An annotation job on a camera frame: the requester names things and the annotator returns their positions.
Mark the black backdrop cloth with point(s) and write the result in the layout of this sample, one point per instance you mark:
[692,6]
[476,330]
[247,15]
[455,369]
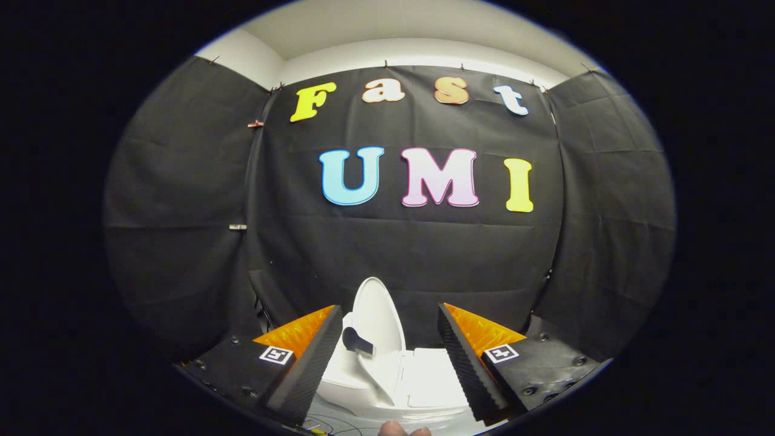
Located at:
[393,254]

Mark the white toilet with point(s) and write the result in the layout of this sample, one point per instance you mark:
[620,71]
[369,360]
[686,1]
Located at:
[424,413]

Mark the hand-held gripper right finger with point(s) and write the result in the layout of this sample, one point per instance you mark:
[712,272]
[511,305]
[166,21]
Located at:
[466,369]

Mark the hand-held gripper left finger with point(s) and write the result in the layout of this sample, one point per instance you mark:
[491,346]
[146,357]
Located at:
[312,369]

